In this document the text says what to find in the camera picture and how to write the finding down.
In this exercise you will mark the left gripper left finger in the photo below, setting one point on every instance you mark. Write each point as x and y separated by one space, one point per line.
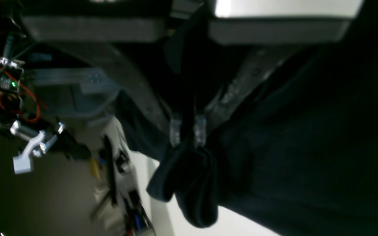
92 39

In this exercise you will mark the blue and black tools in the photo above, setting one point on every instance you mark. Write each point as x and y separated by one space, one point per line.
118 204

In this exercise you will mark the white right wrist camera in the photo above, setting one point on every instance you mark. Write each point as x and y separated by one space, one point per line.
22 163

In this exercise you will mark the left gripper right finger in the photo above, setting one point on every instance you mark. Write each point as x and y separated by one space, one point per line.
256 48

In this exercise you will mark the black T-shirt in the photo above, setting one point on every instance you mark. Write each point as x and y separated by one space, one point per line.
300 154

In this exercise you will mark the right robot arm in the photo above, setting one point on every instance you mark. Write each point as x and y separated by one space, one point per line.
20 107

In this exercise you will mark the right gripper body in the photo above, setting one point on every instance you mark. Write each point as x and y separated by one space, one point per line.
34 141

